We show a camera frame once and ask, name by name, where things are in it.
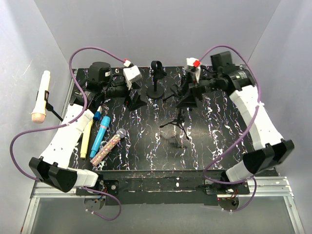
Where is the black round-base mic stand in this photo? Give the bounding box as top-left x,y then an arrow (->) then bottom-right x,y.
146,60 -> 167,100

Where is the black left round-base stand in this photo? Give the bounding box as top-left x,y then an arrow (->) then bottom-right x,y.
44,90 -> 63,122

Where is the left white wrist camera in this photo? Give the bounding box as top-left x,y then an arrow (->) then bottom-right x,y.
123,65 -> 142,90

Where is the glitter silver-head microphone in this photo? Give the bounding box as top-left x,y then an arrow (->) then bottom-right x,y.
90,129 -> 127,166

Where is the cream yellow microphone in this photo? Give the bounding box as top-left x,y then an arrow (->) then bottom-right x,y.
80,119 -> 94,159

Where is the black tripod shock-mount stand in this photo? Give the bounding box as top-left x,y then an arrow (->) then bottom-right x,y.
162,84 -> 184,102

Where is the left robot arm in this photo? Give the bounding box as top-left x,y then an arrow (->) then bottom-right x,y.
29,104 -> 104,195

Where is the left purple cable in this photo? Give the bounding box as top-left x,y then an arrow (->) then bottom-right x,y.
9,47 -> 132,220

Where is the purple cable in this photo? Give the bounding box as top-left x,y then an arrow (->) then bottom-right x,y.
194,45 -> 263,212
9,47 -> 132,220

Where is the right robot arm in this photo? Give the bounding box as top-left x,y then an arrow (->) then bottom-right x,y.
176,51 -> 294,194

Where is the pale pink microphone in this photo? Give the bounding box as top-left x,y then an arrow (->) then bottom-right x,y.
31,70 -> 51,124

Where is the blue white small box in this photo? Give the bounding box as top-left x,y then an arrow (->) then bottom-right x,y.
93,106 -> 102,121

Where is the teal blue microphone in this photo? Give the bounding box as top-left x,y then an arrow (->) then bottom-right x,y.
90,116 -> 111,159

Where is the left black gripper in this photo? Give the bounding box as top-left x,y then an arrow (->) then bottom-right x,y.
102,78 -> 148,110

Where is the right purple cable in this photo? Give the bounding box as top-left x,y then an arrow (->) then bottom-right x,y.
194,45 -> 263,212

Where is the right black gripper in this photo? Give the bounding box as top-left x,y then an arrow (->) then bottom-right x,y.
175,70 -> 220,109

